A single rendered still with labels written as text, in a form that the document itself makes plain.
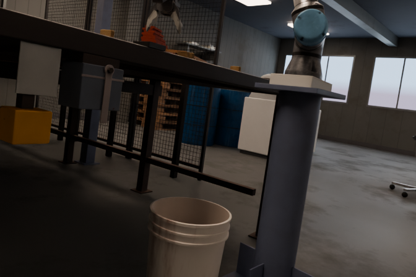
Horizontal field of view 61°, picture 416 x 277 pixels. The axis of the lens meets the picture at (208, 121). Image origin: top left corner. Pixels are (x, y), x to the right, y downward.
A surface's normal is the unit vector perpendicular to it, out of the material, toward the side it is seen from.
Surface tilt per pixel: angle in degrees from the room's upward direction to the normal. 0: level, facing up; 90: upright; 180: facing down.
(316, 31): 94
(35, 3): 90
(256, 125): 90
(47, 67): 90
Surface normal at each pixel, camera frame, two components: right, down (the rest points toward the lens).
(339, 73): -0.67, -0.04
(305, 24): -0.24, 0.12
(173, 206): 0.52, 0.07
